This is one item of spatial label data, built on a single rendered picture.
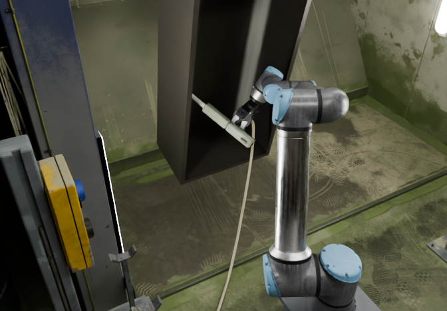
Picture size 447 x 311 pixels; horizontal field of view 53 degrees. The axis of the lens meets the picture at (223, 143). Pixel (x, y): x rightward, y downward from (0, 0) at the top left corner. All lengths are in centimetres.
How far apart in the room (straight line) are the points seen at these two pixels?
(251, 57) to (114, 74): 110
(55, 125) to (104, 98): 181
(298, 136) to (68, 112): 74
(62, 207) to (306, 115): 81
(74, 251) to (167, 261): 169
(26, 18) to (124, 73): 204
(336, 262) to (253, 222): 136
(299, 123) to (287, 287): 57
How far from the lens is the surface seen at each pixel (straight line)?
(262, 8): 252
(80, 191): 103
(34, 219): 106
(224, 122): 223
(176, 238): 285
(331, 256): 167
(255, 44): 264
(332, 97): 149
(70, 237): 106
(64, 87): 145
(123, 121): 331
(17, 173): 96
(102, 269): 199
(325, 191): 324
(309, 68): 399
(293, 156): 149
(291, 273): 162
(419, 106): 402
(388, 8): 407
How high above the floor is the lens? 216
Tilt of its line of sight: 36 degrees down
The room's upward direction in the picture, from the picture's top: 1 degrees clockwise
